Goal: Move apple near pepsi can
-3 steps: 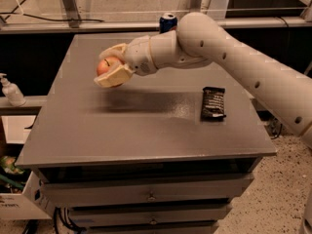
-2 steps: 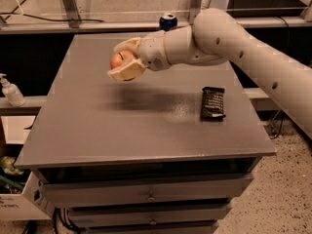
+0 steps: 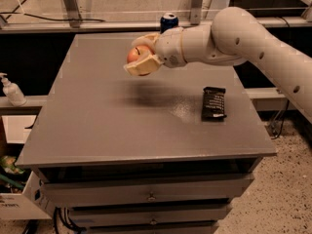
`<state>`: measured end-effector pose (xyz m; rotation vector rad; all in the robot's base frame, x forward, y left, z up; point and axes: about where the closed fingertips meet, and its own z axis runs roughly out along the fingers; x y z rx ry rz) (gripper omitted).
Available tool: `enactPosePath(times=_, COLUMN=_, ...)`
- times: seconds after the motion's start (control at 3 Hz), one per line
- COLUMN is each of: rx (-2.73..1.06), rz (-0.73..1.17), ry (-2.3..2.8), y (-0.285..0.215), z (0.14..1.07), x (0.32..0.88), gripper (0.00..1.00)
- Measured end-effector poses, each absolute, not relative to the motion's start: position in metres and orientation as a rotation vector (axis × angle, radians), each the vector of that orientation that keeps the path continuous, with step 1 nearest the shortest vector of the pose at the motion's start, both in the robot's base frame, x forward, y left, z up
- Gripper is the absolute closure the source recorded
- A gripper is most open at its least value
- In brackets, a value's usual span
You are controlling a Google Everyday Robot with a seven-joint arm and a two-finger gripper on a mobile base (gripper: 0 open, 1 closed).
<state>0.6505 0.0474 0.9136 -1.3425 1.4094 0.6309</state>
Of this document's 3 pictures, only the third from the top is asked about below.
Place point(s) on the top drawer metal knob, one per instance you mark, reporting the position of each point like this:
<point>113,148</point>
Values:
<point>151,197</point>

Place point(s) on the white cardboard box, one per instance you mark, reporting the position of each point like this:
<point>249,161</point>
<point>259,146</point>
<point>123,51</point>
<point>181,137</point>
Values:
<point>21,197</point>

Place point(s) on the blue pepsi can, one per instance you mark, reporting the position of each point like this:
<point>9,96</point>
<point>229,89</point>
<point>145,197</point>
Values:
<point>168,21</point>

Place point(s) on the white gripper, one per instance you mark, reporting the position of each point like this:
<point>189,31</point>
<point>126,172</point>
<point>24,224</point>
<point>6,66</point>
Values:
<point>170,48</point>

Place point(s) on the red orange apple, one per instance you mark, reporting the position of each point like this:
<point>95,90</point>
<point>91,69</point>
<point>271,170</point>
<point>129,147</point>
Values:
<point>135,53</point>

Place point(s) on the black snack bar wrapper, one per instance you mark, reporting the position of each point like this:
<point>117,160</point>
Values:
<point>213,107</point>

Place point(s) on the white pump bottle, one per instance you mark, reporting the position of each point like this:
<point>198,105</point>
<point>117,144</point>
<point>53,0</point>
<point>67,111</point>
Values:
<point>12,91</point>

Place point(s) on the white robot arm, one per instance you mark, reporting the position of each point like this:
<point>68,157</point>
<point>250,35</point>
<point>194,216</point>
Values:
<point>233,37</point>

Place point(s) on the green snack bag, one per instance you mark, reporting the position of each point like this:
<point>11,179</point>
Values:
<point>8,164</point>

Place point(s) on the drawer metal knob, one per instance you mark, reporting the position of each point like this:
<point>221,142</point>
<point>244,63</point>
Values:
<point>151,197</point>
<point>153,221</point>

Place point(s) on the grey drawer cabinet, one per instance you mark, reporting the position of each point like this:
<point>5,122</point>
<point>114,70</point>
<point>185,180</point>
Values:
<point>104,139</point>

